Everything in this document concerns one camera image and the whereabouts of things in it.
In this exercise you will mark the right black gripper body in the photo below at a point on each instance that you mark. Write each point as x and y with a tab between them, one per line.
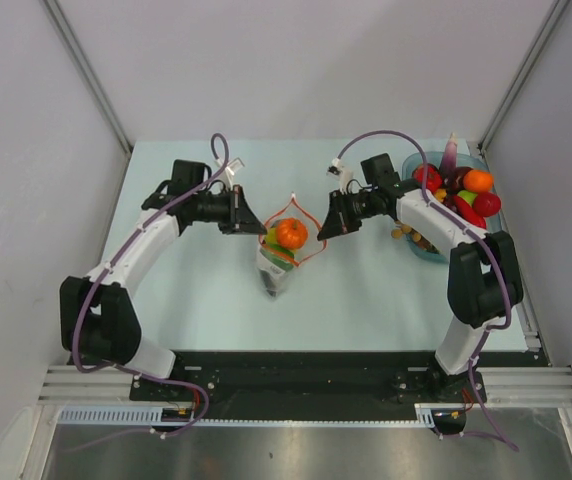
363	205

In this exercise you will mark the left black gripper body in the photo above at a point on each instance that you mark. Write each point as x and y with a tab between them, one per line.
216	209

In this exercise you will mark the yellow starfruit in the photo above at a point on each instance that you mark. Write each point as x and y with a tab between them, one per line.
271	238

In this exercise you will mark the green bell pepper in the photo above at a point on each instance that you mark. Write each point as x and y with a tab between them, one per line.
283	253

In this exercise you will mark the orange pumpkin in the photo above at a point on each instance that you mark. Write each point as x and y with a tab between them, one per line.
291	233

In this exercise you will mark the clear zip bag orange zipper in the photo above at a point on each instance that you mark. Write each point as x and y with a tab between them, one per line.
274	272

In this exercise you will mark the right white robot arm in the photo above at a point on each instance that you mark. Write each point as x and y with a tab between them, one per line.
484	281

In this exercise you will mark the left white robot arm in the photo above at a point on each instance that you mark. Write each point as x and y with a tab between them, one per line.
98	320

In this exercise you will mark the red bell pepper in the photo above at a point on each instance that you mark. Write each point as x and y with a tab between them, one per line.
430	175

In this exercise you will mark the purple white scallion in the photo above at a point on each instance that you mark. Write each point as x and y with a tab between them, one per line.
448	162

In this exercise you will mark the red chili pepper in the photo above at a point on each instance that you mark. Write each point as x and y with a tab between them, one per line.
466	212

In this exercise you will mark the orange tangerine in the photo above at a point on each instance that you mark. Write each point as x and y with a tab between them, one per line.
478	181

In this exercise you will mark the red tomato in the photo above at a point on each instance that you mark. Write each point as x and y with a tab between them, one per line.
487	204

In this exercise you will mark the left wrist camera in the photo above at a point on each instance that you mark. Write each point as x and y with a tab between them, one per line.
227	174

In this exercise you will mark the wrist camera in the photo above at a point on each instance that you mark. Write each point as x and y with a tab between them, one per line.
227	174
341	173

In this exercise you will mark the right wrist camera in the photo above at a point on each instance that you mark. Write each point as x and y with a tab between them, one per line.
341	173

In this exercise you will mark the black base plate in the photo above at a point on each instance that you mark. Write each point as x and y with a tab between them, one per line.
311	386

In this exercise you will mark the aluminium frame rail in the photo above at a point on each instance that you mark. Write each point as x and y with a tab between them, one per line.
537	387

